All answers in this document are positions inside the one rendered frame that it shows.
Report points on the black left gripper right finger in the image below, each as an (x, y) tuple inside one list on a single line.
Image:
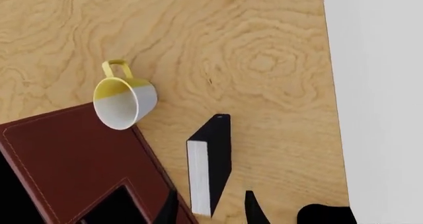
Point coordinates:
[(253, 212)]

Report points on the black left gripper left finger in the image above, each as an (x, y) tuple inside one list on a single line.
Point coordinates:
[(170, 210)]

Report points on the black book with white pages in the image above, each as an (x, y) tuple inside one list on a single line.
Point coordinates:
[(218, 154)]

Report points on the red-brown desk caddy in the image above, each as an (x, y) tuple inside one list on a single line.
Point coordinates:
[(72, 154)]

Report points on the black rounded flat plate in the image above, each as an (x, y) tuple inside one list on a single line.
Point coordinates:
[(325, 215)]

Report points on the yellow and white mug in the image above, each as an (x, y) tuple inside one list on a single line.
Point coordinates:
[(124, 105)]

